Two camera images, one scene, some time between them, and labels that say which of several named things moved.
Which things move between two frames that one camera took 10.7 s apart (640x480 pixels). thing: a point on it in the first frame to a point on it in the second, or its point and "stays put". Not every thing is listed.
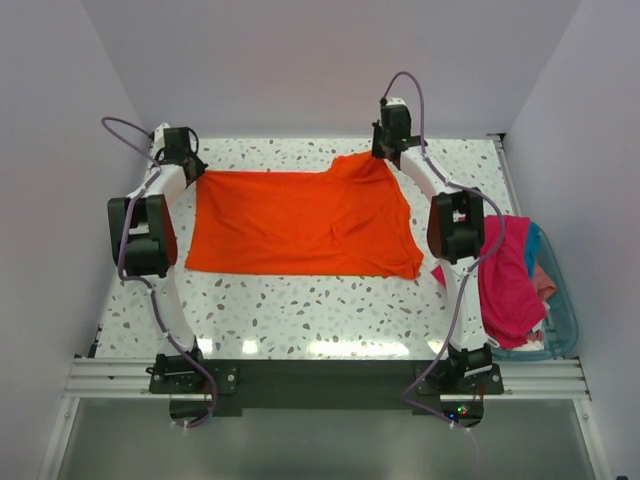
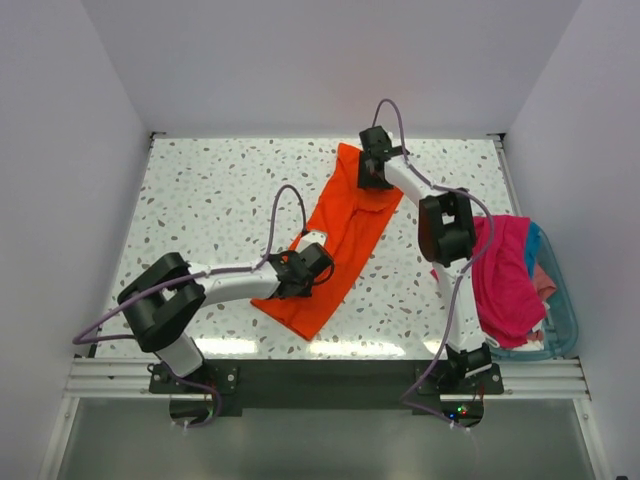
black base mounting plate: x=225 y=387 stays put
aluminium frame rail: x=129 y=379 stays put
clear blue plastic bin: x=561 y=324 stays put
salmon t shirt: x=544 y=284 stays put
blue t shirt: x=531 y=247 stays put
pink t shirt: x=510 y=304 stays put
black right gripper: x=376 y=151 to x=363 y=178
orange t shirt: x=347 y=221 to x=354 y=220
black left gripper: x=200 y=166 to x=307 y=291
